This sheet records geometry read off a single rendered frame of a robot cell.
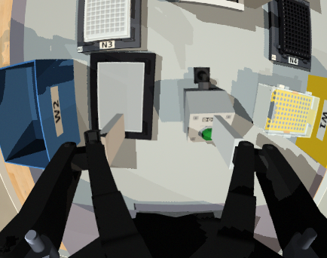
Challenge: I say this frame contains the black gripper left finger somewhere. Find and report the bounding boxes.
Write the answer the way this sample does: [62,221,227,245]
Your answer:
[0,113,152,258]

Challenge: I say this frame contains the blue open-top bin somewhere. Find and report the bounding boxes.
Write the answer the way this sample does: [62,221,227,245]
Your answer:
[0,59,81,169]

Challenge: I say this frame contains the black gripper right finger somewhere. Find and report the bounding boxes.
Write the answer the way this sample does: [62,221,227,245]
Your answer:
[208,115,327,258]

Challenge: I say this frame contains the black assay plate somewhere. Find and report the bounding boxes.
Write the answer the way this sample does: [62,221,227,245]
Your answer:
[277,0,310,60]

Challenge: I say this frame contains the yellow open-top bin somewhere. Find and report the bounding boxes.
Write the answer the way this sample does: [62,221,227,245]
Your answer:
[295,75,327,168]

